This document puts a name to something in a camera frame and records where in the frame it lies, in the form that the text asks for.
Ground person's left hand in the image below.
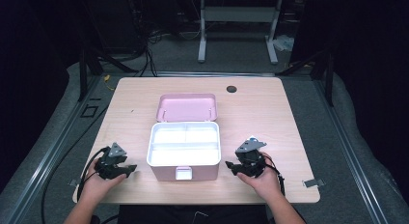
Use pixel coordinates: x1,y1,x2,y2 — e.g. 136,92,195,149
78,161,128,205

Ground short metal floor rail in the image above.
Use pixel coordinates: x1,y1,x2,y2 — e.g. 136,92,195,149
140,70,282,78

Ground yellow cable plug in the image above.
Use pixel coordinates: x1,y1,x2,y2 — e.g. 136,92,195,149
102,74,116,92

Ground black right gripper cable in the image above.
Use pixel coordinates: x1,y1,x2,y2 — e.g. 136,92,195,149
262,154,287,197

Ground pink storage box with lid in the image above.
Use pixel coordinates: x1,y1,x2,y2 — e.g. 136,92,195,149
146,93,222,182

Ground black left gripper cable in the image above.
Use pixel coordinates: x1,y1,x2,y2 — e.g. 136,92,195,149
76,146,111,201

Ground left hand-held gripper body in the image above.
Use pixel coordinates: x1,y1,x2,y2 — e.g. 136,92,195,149
94,142,129,181

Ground clear plastic bag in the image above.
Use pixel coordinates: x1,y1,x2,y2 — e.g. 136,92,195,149
272,34,295,52

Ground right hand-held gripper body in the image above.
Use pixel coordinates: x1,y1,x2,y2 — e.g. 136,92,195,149
234,136,268,179

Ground long metal floor rail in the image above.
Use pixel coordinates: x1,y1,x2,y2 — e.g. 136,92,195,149
312,78,391,224
4,74,104,224

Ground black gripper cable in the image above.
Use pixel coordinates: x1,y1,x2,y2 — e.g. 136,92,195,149
262,154,287,197
76,146,111,201

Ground grey metal stand frame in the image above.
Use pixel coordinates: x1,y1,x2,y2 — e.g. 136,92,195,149
197,0,283,65

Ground person's right hand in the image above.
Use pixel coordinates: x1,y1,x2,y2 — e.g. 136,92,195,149
236,152,285,203

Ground person's dark clothing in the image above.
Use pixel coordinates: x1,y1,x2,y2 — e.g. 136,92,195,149
116,204,270,224

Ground long black floor cable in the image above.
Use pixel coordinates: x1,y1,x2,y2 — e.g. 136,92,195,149
41,103,110,224

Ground bundle of black cables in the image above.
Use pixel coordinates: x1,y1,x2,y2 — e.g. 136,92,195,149
127,0,159,78

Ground black tripod legs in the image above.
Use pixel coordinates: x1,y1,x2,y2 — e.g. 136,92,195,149
77,44,140,103
275,44,336,108

